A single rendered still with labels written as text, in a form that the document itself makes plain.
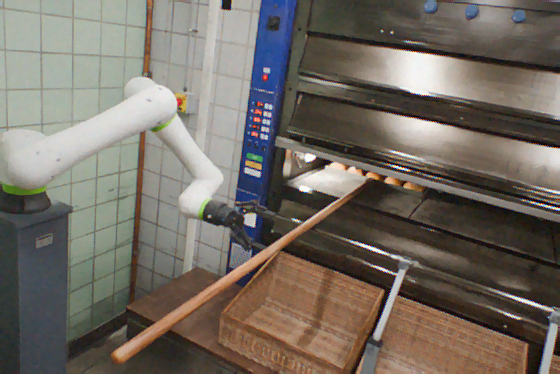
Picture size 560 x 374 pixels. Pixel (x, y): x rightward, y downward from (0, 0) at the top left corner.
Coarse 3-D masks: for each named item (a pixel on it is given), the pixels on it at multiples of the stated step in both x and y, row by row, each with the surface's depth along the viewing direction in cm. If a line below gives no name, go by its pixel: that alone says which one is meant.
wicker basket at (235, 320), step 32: (288, 256) 226; (256, 288) 216; (320, 288) 218; (352, 288) 212; (224, 320) 193; (256, 320) 215; (288, 320) 219; (320, 320) 218; (256, 352) 188; (288, 352) 180; (320, 352) 200; (352, 352) 177
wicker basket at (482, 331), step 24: (432, 312) 197; (384, 336) 205; (408, 336) 201; (432, 336) 197; (456, 336) 193; (480, 336) 190; (504, 336) 186; (384, 360) 202; (408, 360) 201; (456, 360) 193; (480, 360) 190; (504, 360) 187
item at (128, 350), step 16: (352, 192) 218; (336, 208) 198; (304, 224) 171; (288, 240) 157; (256, 256) 141; (240, 272) 131; (208, 288) 120; (224, 288) 124; (192, 304) 113; (160, 320) 105; (176, 320) 107; (144, 336) 99; (128, 352) 94
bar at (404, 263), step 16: (240, 208) 192; (288, 224) 183; (336, 240) 174; (352, 240) 172; (384, 256) 166; (400, 256) 165; (400, 272) 163; (432, 272) 159; (448, 272) 158; (480, 288) 153; (528, 304) 147; (384, 320) 155; (368, 352) 152; (544, 352) 141; (368, 368) 153; (544, 368) 138
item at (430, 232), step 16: (288, 192) 223; (304, 192) 219; (320, 192) 220; (352, 208) 209; (368, 208) 208; (400, 224) 200; (416, 224) 198; (448, 240) 192; (464, 240) 189; (496, 256) 184; (512, 256) 182; (528, 256) 183; (544, 272) 177
